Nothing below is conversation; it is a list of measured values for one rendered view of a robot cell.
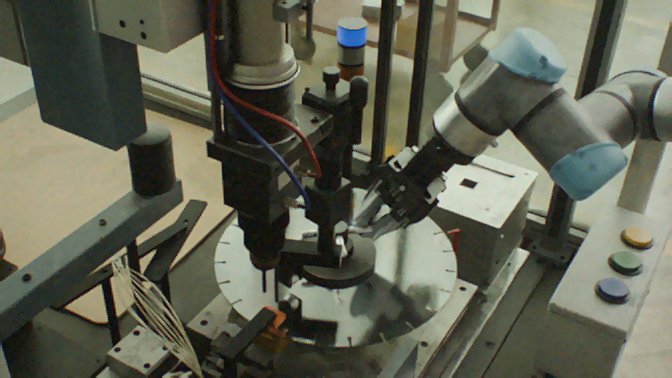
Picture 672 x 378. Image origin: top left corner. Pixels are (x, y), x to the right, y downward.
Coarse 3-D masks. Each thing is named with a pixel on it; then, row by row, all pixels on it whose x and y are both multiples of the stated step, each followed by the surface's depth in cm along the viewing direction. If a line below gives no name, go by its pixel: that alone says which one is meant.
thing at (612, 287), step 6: (600, 282) 115; (606, 282) 115; (612, 282) 115; (618, 282) 115; (600, 288) 114; (606, 288) 114; (612, 288) 114; (618, 288) 114; (624, 288) 114; (606, 294) 113; (612, 294) 113; (618, 294) 113; (624, 294) 113
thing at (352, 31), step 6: (342, 18) 124; (348, 18) 125; (354, 18) 125; (360, 18) 125; (342, 24) 123; (348, 24) 123; (354, 24) 123; (360, 24) 123; (366, 24) 123; (342, 30) 122; (348, 30) 122; (354, 30) 122; (360, 30) 122; (366, 30) 124; (342, 36) 123; (348, 36) 122; (354, 36) 122; (360, 36) 123; (366, 36) 124; (342, 42) 123; (348, 42) 123; (354, 42) 123; (360, 42) 123
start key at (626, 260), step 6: (618, 252) 120; (624, 252) 120; (630, 252) 120; (612, 258) 120; (618, 258) 119; (624, 258) 119; (630, 258) 119; (636, 258) 119; (618, 264) 118; (624, 264) 118; (630, 264) 118; (636, 264) 118; (624, 270) 118; (630, 270) 117; (636, 270) 118
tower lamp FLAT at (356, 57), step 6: (342, 48) 124; (348, 48) 123; (354, 48) 123; (360, 48) 124; (342, 54) 125; (348, 54) 124; (354, 54) 124; (360, 54) 125; (342, 60) 125; (348, 60) 125; (354, 60) 125; (360, 60) 125; (348, 66) 125; (354, 66) 125
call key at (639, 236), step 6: (630, 228) 125; (636, 228) 125; (642, 228) 125; (624, 234) 124; (630, 234) 124; (636, 234) 124; (642, 234) 124; (648, 234) 124; (630, 240) 123; (636, 240) 122; (642, 240) 122; (648, 240) 123
